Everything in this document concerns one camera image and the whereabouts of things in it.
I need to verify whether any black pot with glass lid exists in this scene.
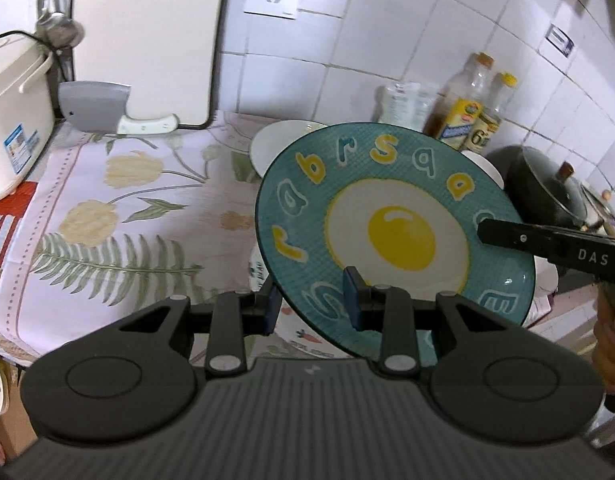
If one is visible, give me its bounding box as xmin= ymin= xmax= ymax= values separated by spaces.
xmin=486 ymin=144 xmax=589 ymax=242

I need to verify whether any white rice cooker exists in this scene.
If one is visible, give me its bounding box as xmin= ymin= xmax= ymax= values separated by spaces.
xmin=0 ymin=34 xmax=56 ymax=206

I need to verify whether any floral tablecloth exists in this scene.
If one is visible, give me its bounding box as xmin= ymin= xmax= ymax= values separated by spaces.
xmin=0 ymin=109 xmax=559 ymax=367

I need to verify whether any white salt bag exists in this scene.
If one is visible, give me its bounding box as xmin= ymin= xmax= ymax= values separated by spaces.
xmin=377 ymin=81 xmax=439 ymax=132

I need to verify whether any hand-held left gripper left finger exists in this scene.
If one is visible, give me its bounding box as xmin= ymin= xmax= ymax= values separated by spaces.
xmin=118 ymin=279 xmax=283 ymax=378

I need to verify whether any person's right hand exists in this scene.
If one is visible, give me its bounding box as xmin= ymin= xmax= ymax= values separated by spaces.
xmin=593 ymin=309 xmax=615 ymax=397

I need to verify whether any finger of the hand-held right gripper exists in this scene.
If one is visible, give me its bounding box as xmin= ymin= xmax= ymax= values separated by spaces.
xmin=476 ymin=216 xmax=559 ymax=262

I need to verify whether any small white bowl black rim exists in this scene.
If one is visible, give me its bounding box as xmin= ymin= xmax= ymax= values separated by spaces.
xmin=459 ymin=149 xmax=506 ymax=188

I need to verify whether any blue wall sticker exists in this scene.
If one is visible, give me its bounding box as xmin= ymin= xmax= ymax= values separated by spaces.
xmin=544 ymin=23 xmax=575 ymax=57

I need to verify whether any large white bowl black rim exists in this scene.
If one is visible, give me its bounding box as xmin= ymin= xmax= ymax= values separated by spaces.
xmin=250 ymin=119 xmax=333 ymax=181

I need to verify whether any oil bottle with yellow label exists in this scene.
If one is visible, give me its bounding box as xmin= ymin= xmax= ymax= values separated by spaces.
xmin=426 ymin=52 xmax=496 ymax=152

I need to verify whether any white cutting board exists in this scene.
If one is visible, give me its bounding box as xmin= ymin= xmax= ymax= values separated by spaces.
xmin=72 ymin=0 xmax=232 ymax=129

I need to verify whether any black power cord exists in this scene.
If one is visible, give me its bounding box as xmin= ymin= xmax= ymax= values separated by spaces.
xmin=0 ymin=29 xmax=76 ymax=84

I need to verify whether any metal ladle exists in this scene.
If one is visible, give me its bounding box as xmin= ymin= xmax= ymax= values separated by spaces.
xmin=34 ymin=0 xmax=85 ymax=52

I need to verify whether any cardboard box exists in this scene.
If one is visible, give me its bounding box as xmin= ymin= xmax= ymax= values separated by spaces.
xmin=0 ymin=394 xmax=39 ymax=462

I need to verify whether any teal plate with egg print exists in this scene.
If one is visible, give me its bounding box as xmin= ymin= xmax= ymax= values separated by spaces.
xmin=254 ymin=121 xmax=537 ymax=359

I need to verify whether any cleaver with white handle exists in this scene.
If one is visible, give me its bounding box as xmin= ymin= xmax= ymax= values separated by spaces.
xmin=57 ymin=81 xmax=181 ymax=136

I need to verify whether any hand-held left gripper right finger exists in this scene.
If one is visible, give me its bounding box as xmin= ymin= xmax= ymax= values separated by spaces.
xmin=342 ymin=266 xmax=511 ymax=378

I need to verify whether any clear vinegar bottle yellow cap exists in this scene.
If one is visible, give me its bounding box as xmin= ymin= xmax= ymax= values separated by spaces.
xmin=469 ymin=72 xmax=519 ymax=159

